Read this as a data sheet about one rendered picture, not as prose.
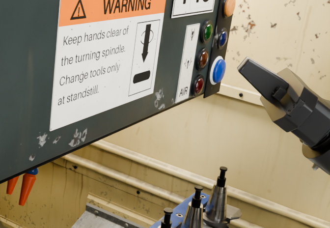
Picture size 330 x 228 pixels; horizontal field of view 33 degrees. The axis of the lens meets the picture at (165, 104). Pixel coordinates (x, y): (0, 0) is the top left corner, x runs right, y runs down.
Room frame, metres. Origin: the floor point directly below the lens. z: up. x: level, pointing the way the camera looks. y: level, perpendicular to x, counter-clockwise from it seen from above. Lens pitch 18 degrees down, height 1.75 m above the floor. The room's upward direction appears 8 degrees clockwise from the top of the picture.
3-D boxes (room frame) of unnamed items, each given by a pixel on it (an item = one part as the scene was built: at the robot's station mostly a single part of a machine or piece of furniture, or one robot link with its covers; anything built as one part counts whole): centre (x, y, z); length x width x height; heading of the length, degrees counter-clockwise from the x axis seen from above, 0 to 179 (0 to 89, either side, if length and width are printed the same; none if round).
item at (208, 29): (0.62, -0.04, 1.65); 0.02 x 0.01 x 0.02; 153
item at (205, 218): (0.99, -0.13, 1.21); 0.06 x 0.06 x 0.03
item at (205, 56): (0.62, -0.04, 1.61); 0.02 x 0.01 x 0.02; 153
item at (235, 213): (1.04, -0.15, 1.21); 0.07 x 0.05 x 0.01; 63
